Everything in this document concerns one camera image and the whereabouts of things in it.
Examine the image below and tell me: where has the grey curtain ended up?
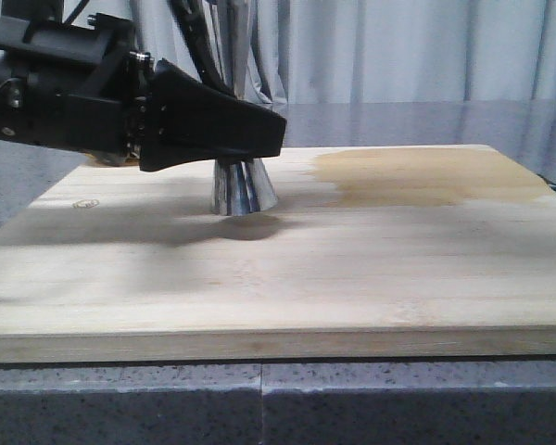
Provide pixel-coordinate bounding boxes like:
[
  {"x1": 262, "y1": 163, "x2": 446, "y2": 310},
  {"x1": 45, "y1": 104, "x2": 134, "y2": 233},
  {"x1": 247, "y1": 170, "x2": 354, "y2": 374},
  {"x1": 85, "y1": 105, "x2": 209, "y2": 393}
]
[{"x1": 0, "y1": 0, "x2": 556, "y2": 107}]

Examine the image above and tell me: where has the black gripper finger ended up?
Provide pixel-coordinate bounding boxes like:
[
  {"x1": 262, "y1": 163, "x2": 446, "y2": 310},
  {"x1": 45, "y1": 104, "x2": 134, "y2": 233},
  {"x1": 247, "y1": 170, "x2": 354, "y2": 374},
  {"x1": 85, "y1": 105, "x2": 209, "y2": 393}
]
[{"x1": 139, "y1": 59, "x2": 286, "y2": 172}]

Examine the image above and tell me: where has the wooden cutting board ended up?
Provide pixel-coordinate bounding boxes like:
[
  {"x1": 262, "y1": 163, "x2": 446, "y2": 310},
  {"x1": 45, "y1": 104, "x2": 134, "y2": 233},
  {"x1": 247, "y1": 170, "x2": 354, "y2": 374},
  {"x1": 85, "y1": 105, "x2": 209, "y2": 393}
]
[{"x1": 0, "y1": 145, "x2": 556, "y2": 363}]

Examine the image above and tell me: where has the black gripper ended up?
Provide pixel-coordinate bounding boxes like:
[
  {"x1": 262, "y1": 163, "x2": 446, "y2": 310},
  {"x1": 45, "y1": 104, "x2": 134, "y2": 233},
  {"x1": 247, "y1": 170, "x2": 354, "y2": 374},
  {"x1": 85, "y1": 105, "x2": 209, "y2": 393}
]
[{"x1": 0, "y1": 13, "x2": 152, "y2": 159}]

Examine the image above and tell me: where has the steel double jigger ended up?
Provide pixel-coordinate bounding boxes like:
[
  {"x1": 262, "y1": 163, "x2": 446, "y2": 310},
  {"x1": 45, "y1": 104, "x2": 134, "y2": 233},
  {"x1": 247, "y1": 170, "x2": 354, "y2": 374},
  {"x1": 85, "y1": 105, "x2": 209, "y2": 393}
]
[{"x1": 169, "y1": 0, "x2": 279, "y2": 218}]

